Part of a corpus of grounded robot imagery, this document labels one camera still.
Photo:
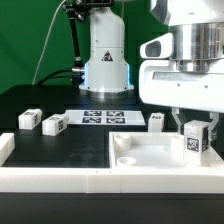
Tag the white square table top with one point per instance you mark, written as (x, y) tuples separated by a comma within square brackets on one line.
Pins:
[(154, 150)]

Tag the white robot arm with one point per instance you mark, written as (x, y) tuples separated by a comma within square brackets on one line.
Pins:
[(183, 68)]

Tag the white U-shaped fence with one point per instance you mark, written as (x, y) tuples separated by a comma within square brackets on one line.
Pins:
[(108, 180)]

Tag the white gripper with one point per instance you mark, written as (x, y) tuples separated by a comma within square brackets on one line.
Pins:
[(160, 83)]

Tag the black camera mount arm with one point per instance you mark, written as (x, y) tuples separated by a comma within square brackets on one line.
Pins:
[(76, 13)]

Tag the white marker sheet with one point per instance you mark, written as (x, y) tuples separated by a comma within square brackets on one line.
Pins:
[(105, 117)]

